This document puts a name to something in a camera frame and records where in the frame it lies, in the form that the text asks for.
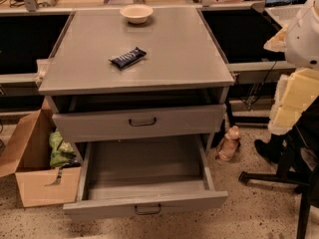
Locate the cardboard box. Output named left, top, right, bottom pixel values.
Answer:
left=0, top=102, right=81, bottom=207

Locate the white bowl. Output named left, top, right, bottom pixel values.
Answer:
left=120, top=4, right=154, bottom=24

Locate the blue snack bar wrapper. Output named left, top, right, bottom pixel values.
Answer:
left=111, top=47, right=147, bottom=70

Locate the black shoe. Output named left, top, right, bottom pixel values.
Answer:
left=254, top=134, right=284, bottom=163

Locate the plastic bottle on floor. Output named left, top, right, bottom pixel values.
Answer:
left=216, top=125, right=240, bottom=161

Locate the green chip bag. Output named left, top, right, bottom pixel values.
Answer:
left=49, top=131, right=79, bottom=167

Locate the grey top drawer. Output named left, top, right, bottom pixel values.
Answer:
left=53, top=105, right=225, bottom=142

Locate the grey drawer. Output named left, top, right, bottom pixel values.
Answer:
left=64, top=135, right=227, bottom=220
left=53, top=105, right=225, bottom=142

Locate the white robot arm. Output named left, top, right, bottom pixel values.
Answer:
left=264, top=0, right=319, bottom=135

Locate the grey drawer cabinet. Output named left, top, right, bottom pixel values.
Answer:
left=37, top=6, right=235, bottom=157

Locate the black office chair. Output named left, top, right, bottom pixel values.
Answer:
left=238, top=98, right=319, bottom=239

